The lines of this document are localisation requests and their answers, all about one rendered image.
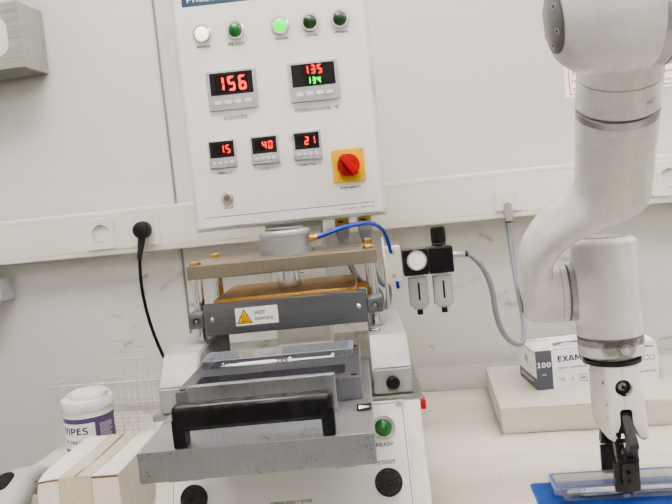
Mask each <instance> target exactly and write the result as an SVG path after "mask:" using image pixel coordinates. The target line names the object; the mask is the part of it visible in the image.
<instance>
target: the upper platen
mask: <svg viewBox="0 0 672 504"><path fill-rule="evenodd" d="M277 278H278V281H277V282H266V283H256V284H246V285H235V286H233V287H231V288H230V289H229V290H227V291H226V292H225V293H223V294H222V295H220V296H219V297H218V298H216V299H215V300H214V303H221V302H231V301H242V300H252V299H263V298H273V297H283V296H294V295H304V294H315V293H325V292H336V291H346V290H356V289H358V287H367V282H357V275H356V274H349V275H339V276H328V277H318V278H308V279H301V273H300V270H295V271H284V272H277Z"/></svg>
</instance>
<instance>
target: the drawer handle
mask: <svg viewBox="0 0 672 504"><path fill-rule="evenodd" d="M171 416H172V421H171V426H172V435H173V443H174V448H175V449H185V448H187V446H188V445H189V443H190V441H191V437H190V431H193V430H204V429H215V428H227V427H238V426H249V425H260V424H271V423H282V422H294V421H305V420H316V419H321V420H322V430H323V435H324V436H331V435H336V417H335V408H334V400H333V394H332V392H331V391H330V390H327V389H324V390H313V391H302V392H291V393H280V394H269V395H258V396H247V397H236V398H225V399H214V400H203V401H192V402H181V403H177V404H175V405H174V406H173V408H172V409H171Z"/></svg>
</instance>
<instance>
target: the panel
mask: <svg viewBox="0 0 672 504"><path fill-rule="evenodd" d="M373 413H374V426H375V424H376V422H377V421H378V420H380V419H387V420H388V421H390V423H391V425H392V430H391V433H390V434H389V435H387V436H380V435H378V434H377V433H376V431H375V438H376V451H377V464H370V465H358V466H354V467H343V468H336V467H335V468H324V469H312V470H301V471H289V472H278V473H266V474H255V475H243V476H232V477H220V478H209V479H197V480H189V481H182V482H171V489H170V504H182V495H183V493H184V491H185V490H186V489H188V488H190V487H198V488H200V489H201V490H202V491H203V493H204V495H205V501H204V504H416V499H415V491H414V482H413V473H412V464H411V455H410V446H409V437H408V428H407V419H406V410H405V401H404V399H396V400H385V401H374V402H373ZM385 470H392V471H394V472H396V473H397V474H398V476H399V478H400V487H399V489H398V490H397V491H396V492H395V493H393V494H385V493H383V492H382V491H381V490H380V489H379V487H378V484H377V479H378V476H379V475H380V473H381V472H383V471H385Z"/></svg>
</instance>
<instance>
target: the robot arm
mask: <svg viewBox="0 0 672 504"><path fill-rule="evenodd" d="M542 17H543V25H544V32H545V34H544V37H545V40H547V43H548V45H549V48H550V50H551V52H552V54H553V56H554V58H555V59H556V60H557V61H558V62H559V63H560V64H561V65H562V66H563V67H565V68H566V69H568V70H570V71H572V72H576V90H575V161H574V182H573V184H572V185H571V186H570V187H569V188H568V189H567V190H565V191H564V192H563V193H561V194H560V195H559V196H557V197H556V198H555V199H554V200H552V201H551V202H550V203H549V204H548V205H546V206H545V207H544V208H543V209H542V210H541V211H540V212H539V213H538V214H537V215H536V217H535V218H534V219H533V220H532V222H531V223H530V225H529V227H528V228H527V230H526V232H525V233H524V236H523V238H522V241H521V244H520V247H519V252H518V259H517V293H518V303H519V309H520V310H521V312H522V314H523V316H524V317H525V318H526V319H528V320H530V321H532V322H538V323H555V322H568V321H573V322H575V324H576V332H577V346H578V354H579V355H581V356H582V362H583V363H585V364H588V365H589V374H590V396H591V407H592V415H593V419H594V421H595V423H596V424H597V426H598V427H599V441H600V443H601V444H600V459H601V470H612V469H613V472H614V485H615V490H616V492H618V493H621V492H638V491H640V490H641V481H640V467H639V455H638V454H639V451H638V450H639V443H638V439H637V435H638V436H639V437H640V438H641V439H642V440H646V439H647V438H648V425H647V416H646V408H645V400H644V392H643V386H642V380H641V375H640V370H639V366H638V364H639V363H640V362H642V356H641V355H643V354H644V353H645V340H644V325H643V310H642V296H641V281H640V267H639V253H638V240H637V238H636V237H634V236H632V235H626V234H604V235H593V236H588V235H590V234H593V233H595V232H597V231H600V230H602V229H605V228H607V227H610V226H613V225H616V224H619V223H622V222H624V221H627V220H629V219H632V218H634V217H636V216H637V215H639V214H640V213H642V212H643V211H644V210H645V209H646V207H647V205H648V203H649V201H650V198H651V194H652V188H653V180H654V170H655V161H656V152H657V143H658V134H659V125H660V116H661V107H662V97H663V86H664V76H665V66H666V64H671V63H672V0H544V4H543V10H542ZM569 247H570V255H571V260H570V263H568V264H565V265H554V264H555V262H556V260H557V259H558V258H559V256H560V255H561V254H562V253H563V252H564V251H565V250H566V249H567V248H569ZM621 434H624V437H625V438H621ZM636 434H637V435H636ZM602 443H604V444H602ZM623 443H626V444H625V447H624V444H623Z"/></svg>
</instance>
